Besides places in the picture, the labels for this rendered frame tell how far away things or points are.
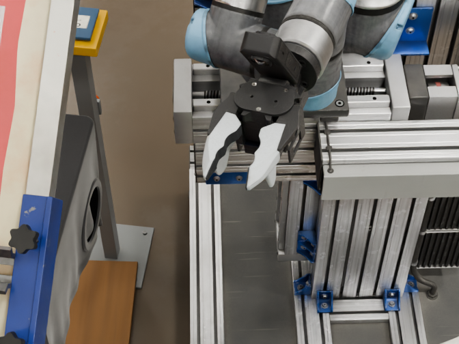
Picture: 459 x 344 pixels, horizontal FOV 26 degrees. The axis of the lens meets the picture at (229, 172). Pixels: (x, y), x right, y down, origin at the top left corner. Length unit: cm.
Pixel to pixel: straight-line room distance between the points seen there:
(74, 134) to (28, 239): 64
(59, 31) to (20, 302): 43
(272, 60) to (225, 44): 26
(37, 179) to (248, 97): 51
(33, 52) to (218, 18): 39
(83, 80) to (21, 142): 82
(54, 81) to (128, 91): 189
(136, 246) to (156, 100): 61
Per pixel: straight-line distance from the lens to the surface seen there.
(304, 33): 123
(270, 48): 111
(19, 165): 163
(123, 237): 309
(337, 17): 128
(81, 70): 241
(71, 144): 210
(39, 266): 155
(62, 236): 197
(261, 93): 117
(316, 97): 137
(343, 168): 177
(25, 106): 164
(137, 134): 335
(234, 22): 137
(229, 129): 114
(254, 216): 287
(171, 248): 306
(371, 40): 161
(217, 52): 138
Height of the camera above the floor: 255
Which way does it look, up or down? 52 degrees down
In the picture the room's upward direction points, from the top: straight up
